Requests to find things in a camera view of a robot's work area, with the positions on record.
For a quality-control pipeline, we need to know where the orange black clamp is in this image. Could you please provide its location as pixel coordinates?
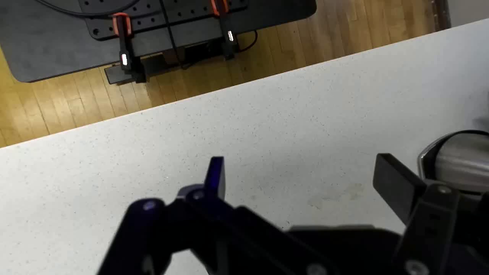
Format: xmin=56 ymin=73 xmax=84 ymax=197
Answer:
xmin=111 ymin=12 xmax=145 ymax=82
xmin=209 ymin=0 xmax=237 ymax=59

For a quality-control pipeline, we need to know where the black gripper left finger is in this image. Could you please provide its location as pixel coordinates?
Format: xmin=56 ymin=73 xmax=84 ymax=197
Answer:
xmin=96 ymin=156 xmax=287 ymax=275

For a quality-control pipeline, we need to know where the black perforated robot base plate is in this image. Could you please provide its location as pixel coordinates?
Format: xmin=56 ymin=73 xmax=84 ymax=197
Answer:
xmin=78 ymin=0 xmax=249 ymax=39

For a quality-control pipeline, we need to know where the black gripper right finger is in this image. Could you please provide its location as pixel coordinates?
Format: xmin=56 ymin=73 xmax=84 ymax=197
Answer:
xmin=373 ymin=152 xmax=489 ymax=275

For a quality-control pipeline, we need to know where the dark grey floor mat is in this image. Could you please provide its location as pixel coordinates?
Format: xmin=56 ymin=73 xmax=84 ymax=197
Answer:
xmin=0 ymin=0 xmax=316 ymax=84

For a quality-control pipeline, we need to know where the orange black clamp right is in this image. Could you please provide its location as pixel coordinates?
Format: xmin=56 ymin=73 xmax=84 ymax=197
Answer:
xmin=209 ymin=0 xmax=237 ymax=59

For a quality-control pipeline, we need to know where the orange black clamp left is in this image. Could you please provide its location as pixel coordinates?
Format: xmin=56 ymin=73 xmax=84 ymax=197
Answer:
xmin=111 ymin=12 xmax=145 ymax=82

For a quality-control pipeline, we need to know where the steel coffee carafe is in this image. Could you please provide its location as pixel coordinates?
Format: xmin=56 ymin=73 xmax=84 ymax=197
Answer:
xmin=417 ymin=130 xmax=489 ymax=194

